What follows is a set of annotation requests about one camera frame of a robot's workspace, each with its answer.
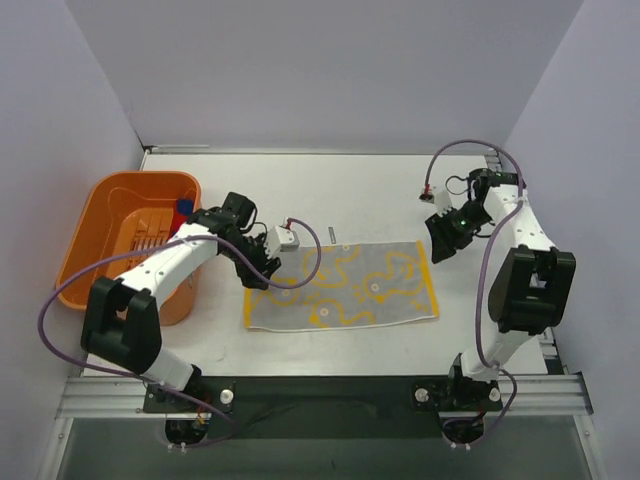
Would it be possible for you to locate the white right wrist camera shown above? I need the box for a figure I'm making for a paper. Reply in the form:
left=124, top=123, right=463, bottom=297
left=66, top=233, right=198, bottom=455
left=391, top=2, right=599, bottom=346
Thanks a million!
left=433, top=189, right=453, bottom=216

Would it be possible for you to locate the aluminium front rail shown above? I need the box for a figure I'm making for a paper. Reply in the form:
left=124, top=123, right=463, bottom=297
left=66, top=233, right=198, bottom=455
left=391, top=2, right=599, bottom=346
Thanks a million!
left=57, top=375, right=593, bottom=418

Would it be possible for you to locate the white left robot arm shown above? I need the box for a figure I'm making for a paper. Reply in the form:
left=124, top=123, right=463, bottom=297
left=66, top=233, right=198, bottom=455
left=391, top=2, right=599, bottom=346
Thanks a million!
left=81, top=192, right=295, bottom=412

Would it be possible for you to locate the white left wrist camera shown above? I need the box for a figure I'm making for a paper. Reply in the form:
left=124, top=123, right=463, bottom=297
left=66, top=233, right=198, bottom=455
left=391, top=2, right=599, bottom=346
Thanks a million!
left=265, top=225, right=300, bottom=256

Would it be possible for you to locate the grey yellow towel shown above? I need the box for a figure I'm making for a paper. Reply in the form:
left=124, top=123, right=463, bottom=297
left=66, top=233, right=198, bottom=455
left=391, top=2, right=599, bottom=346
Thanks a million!
left=243, top=241, right=440, bottom=333

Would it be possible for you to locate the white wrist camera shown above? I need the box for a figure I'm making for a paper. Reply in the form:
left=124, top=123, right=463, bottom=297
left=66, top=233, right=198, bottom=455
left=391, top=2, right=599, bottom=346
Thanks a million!
left=433, top=189, right=453, bottom=216
left=265, top=225, right=300, bottom=256

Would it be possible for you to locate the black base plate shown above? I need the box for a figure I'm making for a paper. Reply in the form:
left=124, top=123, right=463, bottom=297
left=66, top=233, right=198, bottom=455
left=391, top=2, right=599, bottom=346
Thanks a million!
left=143, top=375, right=503, bottom=444

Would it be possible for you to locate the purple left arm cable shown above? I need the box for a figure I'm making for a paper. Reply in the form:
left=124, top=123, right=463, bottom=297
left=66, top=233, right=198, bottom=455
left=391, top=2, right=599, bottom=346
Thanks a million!
left=37, top=217, right=322, bottom=449

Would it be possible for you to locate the red blue patterned towel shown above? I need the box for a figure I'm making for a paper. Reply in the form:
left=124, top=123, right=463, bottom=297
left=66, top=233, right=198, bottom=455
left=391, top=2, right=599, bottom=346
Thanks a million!
left=170, top=198, right=194, bottom=236

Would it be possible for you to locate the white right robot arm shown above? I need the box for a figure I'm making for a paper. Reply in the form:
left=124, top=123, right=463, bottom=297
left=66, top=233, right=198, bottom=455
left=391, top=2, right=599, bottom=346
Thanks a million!
left=420, top=169, right=576, bottom=410

